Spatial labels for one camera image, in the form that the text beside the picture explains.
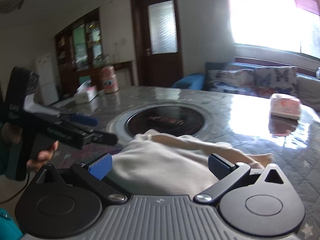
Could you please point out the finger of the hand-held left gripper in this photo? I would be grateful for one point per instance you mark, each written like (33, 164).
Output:
(105, 138)
(83, 120)

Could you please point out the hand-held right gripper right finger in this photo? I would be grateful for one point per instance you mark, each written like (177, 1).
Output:
(218, 166)

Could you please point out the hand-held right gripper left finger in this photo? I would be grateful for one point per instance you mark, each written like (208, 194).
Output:
(101, 166)

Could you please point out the cream long-sleeve top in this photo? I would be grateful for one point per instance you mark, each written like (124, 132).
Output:
(162, 160)

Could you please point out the person's left hand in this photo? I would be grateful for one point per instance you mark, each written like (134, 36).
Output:
(42, 156)

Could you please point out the white tissue box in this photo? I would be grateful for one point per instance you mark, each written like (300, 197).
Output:
(86, 93)

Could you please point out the pink cartoon bottle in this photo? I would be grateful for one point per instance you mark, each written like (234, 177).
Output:
(108, 80)

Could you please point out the white refrigerator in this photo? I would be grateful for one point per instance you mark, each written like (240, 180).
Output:
(47, 80)

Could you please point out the built-in round hotpot cooker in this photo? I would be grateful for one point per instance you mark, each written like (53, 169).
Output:
(170, 120)

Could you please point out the dark wooden glass cabinet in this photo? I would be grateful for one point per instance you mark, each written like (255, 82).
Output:
(80, 45)

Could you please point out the butterfly print sofa cushion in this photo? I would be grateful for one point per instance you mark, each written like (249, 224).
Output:
(232, 82)
(277, 80)

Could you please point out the pink and white tissue pack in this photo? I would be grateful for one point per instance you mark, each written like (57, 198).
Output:
(285, 107)

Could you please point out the blue corner sofa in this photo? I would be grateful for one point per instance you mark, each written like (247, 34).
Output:
(190, 80)

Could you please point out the dark wooden door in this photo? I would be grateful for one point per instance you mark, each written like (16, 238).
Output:
(140, 42)

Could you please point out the person's teal clothing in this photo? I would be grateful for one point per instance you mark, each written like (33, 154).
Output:
(8, 225)

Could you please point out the white sofa cushion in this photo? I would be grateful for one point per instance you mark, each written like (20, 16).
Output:
(310, 92)

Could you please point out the window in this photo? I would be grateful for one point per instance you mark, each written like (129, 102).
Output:
(262, 17)

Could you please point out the purple window blind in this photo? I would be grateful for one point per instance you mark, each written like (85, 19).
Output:
(305, 1)

